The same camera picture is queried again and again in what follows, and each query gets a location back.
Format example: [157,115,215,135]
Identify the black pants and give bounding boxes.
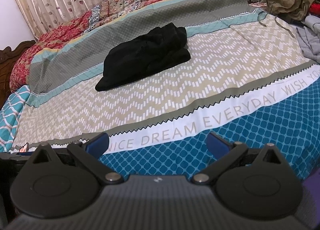
[95,23,191,92]

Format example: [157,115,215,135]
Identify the carved wooden headboard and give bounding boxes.
[0,40,37,108]

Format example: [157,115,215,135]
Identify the teal patterned pillow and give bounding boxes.
[0,85,32,153]

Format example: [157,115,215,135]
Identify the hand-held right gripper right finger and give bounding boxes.
[191,132,286,184]

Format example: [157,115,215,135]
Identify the grey cloth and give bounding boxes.
[296,15,320,63]

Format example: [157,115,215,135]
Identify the patterned bedsheet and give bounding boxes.
[0,0,320,181]

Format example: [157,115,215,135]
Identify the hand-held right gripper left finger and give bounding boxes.
[31,132,123,184]

